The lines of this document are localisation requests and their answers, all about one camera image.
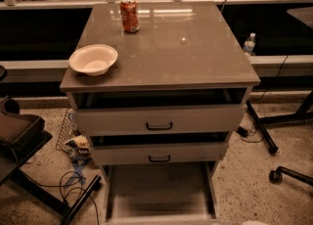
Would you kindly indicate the grey drawer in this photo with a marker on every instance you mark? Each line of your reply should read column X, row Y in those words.
column 158, row 153
column 160, row 194
column 159, row 120

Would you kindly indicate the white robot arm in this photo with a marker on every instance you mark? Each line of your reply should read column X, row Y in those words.
column 252, row 222

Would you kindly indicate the grey drawer cabinet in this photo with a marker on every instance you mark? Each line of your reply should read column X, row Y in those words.
column 184, row 55

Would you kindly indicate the white paper bowl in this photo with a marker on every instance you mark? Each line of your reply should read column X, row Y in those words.
column 93, row 60

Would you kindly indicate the snack chip bag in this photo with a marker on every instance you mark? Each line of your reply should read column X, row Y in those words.
column 77, row 148

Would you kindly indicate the orange soda can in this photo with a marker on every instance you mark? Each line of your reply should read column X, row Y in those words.
column 128, row 12

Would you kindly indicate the clear plastic water bottle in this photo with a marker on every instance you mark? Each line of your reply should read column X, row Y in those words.
column 249, row 44

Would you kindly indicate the black stand leg right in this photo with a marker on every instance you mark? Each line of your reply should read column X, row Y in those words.
column 272, row 148

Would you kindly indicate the black stand leg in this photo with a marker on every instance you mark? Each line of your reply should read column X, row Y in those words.
column 272, row 148
column 61, row 207

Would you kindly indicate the office chair caster leg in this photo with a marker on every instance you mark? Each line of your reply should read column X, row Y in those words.
column 276, row 176

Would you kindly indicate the dark tray on left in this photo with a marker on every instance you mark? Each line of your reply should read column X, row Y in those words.
column 18, row 131

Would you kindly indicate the black stand leg left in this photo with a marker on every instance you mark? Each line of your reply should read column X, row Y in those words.
column 61, row 207

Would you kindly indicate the wire mesh basket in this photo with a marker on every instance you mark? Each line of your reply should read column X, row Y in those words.
column 67, row 132

